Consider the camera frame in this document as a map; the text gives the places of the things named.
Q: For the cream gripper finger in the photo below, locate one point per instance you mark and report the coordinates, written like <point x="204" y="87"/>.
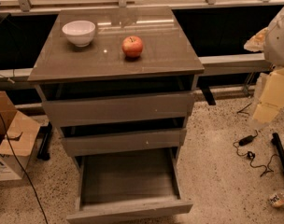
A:
<point x="268" y="99"/>
<point x="256" y="43"/>

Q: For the black stand foot left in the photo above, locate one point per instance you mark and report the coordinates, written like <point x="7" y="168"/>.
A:
<point x="45" y="134"/>

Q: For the brown cardboard box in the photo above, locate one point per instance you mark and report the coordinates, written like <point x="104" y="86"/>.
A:
<point x="18" y="134"/>

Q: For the plastic drink bottle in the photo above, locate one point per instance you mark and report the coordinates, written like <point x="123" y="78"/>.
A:
<point x="277" y="198"/>

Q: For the grey top drawer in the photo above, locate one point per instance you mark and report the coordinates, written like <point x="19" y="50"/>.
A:
<point x="79" y="112"/>

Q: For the white ceramic bowl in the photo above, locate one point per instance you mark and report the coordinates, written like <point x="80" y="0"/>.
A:
<point x="79" y="33"/>

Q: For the grey open bottom drawer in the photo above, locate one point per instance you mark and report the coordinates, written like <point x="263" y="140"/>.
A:
<point x="126" y="186"/>

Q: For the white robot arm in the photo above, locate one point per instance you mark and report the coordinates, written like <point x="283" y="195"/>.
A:
<point x="273" y="49"/>

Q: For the grey middle drawer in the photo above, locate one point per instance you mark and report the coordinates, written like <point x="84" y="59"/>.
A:
<point x="112" y="143"/>

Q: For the grey drawer cabinet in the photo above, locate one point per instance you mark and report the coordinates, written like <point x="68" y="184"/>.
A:
<point x="167" y="64"/>

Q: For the black bar on floor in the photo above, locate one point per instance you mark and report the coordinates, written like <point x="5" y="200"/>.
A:
<point x="280" y="150"/>

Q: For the red apple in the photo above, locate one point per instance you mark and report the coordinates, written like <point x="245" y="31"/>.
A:
<point x="132" y="46"/>

